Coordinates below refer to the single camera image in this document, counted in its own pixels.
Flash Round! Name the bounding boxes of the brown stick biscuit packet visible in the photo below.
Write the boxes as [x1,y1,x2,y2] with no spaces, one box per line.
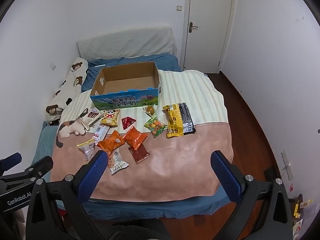
[78,108,103,130]

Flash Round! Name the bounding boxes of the green fruit candy packet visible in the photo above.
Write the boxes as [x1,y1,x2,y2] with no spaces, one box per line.
[143,116,167,137]

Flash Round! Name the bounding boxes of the braised egg packet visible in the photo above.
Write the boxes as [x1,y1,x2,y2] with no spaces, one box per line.
[142,105,157,117]

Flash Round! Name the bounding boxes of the blue bed sheet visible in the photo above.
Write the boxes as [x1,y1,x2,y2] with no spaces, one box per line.
[31,54,233,222]

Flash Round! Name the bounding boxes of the white door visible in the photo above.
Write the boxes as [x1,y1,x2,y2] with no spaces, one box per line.
[180,0,237,73]

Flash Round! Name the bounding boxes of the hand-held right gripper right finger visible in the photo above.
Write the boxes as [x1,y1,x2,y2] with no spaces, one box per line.
[211,150,293,240]

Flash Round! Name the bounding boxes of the orange snack packet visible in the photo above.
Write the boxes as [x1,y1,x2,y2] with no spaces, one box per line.
[122,126,148,150]
[97,130,125,155]

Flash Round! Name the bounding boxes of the small clutter with yellow tags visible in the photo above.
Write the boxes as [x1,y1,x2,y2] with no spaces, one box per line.
[291,194,313,239]

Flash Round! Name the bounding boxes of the cardboard box blue front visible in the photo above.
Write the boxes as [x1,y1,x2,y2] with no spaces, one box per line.
[89,61,162,110]

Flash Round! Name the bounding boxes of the dark red snack packet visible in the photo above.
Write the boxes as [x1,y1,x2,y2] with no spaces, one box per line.
[128,144,150,165]

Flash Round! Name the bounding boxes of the bear print long pillow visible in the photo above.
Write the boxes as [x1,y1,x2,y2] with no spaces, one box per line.
[45,57,88,125]

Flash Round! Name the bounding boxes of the grey wall outlet plate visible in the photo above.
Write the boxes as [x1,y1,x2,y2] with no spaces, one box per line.
[281,151,293,181]

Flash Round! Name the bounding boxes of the red white barcode snack packet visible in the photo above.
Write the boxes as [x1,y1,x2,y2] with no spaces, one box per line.
[92,125,110,144]

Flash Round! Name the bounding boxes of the calico cat plush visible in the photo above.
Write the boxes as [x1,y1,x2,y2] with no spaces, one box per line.
[56,119,87,148]

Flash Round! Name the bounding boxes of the cream striped pink blanket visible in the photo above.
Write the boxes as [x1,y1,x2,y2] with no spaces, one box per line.
[50,69,234,203]

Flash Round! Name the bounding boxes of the red triangular snack packet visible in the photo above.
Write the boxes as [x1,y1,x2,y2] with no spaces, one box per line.
[121,116,137,130]

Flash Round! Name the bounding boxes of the person's dark pants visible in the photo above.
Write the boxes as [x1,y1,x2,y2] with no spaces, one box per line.
[99,219,172,240]

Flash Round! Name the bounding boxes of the black snack packet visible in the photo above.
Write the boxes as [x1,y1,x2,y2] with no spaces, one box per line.
[179,102,196,135]

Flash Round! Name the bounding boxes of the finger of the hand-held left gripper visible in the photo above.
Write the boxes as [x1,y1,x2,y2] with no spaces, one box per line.
[0,152,23,175]
[24,155,54,181]

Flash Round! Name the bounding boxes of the grey headboard cushion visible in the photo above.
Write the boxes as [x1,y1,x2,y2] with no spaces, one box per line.
[76,26,175,60]

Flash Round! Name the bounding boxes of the clear gold snack packet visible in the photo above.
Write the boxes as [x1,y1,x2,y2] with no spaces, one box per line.
[77,139,97,161]

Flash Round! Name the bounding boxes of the yellow panda snack packet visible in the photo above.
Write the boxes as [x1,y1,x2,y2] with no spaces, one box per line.
[100,109,120,127]

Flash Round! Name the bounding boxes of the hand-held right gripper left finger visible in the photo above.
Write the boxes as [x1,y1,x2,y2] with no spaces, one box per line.
[25,150,109,240]

